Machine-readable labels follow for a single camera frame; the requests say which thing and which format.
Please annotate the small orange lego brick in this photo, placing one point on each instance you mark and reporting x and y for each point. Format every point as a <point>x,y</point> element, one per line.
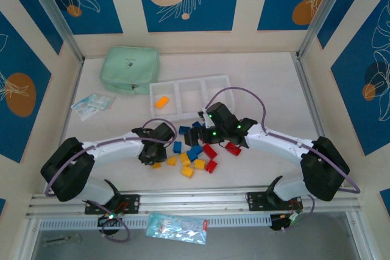
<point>157,165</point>

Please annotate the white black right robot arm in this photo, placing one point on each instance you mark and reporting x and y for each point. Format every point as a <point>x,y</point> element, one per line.
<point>274,144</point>

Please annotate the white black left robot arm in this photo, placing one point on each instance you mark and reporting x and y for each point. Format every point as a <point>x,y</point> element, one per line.
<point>115,150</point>

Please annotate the white three-compartment tray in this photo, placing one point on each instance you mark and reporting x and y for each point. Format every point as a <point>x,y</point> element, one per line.
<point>189,95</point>

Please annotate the white blue sachet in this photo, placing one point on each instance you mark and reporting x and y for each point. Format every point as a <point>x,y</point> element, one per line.
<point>83,109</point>
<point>102,101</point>

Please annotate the light blue plastic packet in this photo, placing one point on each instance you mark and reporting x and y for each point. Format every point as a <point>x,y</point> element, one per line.
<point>176,228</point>

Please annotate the black left controller board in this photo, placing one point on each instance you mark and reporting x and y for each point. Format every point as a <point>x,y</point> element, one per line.
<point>102,222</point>

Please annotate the black controller board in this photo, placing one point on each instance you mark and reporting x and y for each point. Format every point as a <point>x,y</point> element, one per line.
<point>278,223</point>
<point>102,222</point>

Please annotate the mint green zip pouch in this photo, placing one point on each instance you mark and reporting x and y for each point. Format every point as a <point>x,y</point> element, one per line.
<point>128,65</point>

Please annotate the black right controller board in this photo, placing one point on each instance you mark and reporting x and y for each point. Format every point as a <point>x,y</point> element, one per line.
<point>278,223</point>

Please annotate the metal key tool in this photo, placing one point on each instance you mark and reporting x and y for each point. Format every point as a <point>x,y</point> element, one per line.
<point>62,238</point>

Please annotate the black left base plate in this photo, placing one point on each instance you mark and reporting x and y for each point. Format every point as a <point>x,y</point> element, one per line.
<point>132,203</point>

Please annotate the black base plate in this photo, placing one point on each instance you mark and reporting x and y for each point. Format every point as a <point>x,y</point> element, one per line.
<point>256,200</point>
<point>132,203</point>

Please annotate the aluminium front rail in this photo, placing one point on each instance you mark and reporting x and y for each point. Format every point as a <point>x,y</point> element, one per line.
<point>195,200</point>

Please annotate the aluminium rail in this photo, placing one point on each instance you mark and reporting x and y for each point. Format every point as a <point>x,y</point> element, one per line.
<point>72,95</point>
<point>308,89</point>
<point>195,200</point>

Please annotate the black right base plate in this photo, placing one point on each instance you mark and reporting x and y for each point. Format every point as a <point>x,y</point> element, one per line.
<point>256,200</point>

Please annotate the aluminium right side rail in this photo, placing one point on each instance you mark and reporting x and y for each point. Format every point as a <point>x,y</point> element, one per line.
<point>308,89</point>

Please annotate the aluminium left side rail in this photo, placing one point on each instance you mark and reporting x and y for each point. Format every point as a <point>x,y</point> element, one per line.
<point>72,95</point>

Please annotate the aluminium right frame post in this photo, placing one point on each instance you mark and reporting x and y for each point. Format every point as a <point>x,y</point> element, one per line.
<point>320,10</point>

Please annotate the aluminium frame post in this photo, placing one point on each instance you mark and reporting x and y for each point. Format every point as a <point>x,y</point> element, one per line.
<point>54,10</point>
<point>320,10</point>

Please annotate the aluminium left frame post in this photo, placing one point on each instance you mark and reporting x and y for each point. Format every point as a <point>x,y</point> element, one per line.
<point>54,10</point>

